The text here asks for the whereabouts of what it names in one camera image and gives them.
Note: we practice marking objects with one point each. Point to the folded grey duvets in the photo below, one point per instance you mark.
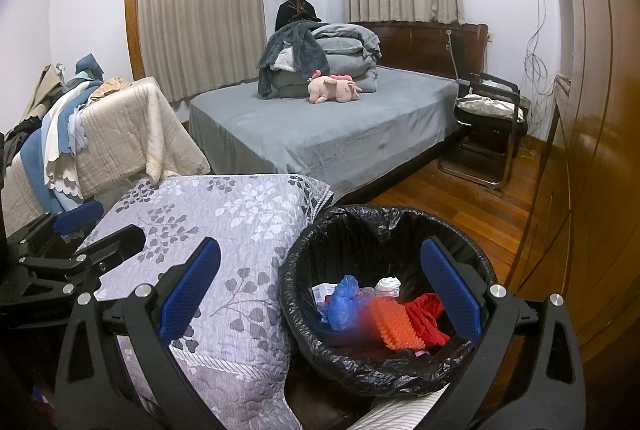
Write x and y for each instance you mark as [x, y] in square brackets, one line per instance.
[350, 45]

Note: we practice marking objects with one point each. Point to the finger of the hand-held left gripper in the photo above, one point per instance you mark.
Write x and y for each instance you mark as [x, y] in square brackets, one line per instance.
[80, 215]
[120, 242]

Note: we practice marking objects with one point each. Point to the peach cloth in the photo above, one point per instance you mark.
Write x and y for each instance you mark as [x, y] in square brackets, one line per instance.
[111, 86]

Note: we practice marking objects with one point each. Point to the olive cloth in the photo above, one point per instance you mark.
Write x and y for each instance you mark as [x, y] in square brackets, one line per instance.
[45, 85]

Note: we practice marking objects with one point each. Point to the wooden window frame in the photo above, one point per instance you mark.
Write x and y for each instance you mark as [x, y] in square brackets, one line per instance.
[131, 10]

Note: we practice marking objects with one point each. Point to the grey floral quilt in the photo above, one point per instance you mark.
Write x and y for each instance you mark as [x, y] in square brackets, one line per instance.
[240, 220]

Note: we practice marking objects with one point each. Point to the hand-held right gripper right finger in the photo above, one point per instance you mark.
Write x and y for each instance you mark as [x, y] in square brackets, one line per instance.
[450, 290]

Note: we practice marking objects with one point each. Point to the white chair cushion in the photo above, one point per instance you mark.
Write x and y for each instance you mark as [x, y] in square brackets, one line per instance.
[487, 106]

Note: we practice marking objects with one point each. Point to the beige quilt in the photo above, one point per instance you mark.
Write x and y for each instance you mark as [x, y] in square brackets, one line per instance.
[130, 130]

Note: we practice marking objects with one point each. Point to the white striped cloth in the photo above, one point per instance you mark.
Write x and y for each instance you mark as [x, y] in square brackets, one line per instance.
[400, 415]

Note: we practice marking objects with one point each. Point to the bin with black bag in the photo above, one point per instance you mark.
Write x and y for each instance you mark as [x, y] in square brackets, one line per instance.
[350, 235]

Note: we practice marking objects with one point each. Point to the white tissue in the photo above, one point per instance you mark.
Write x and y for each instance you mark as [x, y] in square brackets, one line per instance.
[389, 286]

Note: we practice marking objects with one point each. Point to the dark hanging coat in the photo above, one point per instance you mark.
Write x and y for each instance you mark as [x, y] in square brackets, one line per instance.
[287, 15]

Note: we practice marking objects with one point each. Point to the dark grey fleece blanket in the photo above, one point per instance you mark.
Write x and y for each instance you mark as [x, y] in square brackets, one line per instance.
[300, 45]

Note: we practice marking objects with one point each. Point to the dark clothes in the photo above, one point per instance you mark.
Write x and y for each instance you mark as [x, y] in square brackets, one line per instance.
[20, 135]

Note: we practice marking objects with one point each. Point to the orange spiky mat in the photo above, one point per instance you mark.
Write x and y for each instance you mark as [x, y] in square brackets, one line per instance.
[395, 325]

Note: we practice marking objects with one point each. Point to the blue white scalloped blanket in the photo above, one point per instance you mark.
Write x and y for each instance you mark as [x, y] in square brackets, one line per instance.
[55, 135]

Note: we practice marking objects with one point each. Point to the bed with grey sheet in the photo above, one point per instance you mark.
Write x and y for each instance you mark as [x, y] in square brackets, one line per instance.
[310, 135]

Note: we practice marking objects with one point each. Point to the dark wooden headboard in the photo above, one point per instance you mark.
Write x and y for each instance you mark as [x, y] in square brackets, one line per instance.
[415, 45]

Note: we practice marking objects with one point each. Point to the pink plush toy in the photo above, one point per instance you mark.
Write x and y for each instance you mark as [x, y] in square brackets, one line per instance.
[330, 89]

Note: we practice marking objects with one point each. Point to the blue plastic bag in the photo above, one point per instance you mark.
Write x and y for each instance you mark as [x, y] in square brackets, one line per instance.
[345, 305]

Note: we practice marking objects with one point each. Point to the brown wooden wardrobe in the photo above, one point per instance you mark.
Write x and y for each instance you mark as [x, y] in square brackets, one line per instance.
[600, 110]

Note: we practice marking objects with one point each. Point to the small white box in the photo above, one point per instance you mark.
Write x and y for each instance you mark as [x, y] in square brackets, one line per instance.
[324, 292]

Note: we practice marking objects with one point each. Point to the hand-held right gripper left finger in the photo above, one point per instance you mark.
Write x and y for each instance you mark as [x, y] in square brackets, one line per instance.
[190, 290]

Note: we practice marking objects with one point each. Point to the red sock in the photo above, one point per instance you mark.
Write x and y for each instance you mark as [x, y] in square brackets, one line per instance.
[430, 315]

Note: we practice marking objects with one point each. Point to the black folding chair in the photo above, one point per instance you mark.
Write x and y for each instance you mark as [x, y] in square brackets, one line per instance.
[495, 80]

